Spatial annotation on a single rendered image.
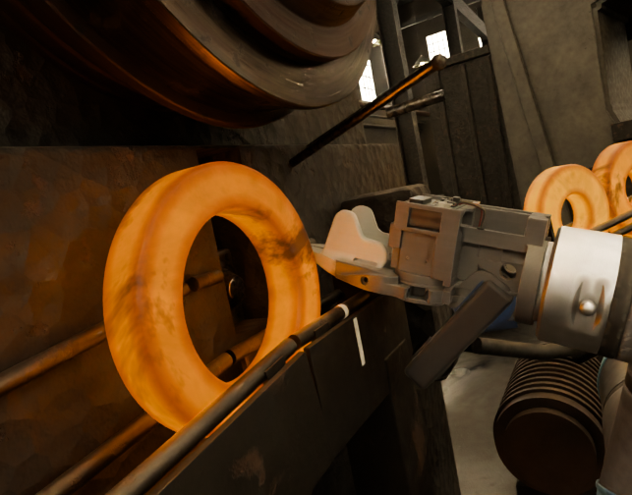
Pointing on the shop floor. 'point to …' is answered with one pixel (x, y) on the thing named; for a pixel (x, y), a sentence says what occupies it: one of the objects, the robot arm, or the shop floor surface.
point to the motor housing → (551, 427)
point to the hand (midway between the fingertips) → (316, 256)
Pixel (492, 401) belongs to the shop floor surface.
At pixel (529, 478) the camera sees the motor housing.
